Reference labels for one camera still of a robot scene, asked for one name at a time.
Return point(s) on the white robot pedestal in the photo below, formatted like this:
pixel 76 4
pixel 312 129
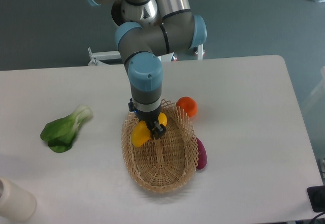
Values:
pixel 114 57

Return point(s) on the woven wicker basket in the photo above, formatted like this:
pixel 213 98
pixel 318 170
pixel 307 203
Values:
pixel 165 164

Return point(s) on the white cylinder bottle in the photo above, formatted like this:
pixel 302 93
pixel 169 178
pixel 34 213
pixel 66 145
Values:
pixel 17 204

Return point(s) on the purple sweet potato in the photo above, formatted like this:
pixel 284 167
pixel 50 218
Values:
pixel 202 156

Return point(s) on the orange fruit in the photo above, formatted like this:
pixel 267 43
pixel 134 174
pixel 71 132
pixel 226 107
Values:
pixel 188 105

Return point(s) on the yellow mango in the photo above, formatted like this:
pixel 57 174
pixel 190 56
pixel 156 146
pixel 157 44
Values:
pixel 141 134

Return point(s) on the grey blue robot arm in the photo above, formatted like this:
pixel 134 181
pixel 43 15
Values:
pixel 148 29

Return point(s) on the black device at edge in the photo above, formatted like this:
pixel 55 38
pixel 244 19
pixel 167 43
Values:
pixel 316 198

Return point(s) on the green bok choy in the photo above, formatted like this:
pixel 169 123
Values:
pixel 61 133

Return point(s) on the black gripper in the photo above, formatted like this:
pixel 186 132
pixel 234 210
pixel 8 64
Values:
pixel 157 130

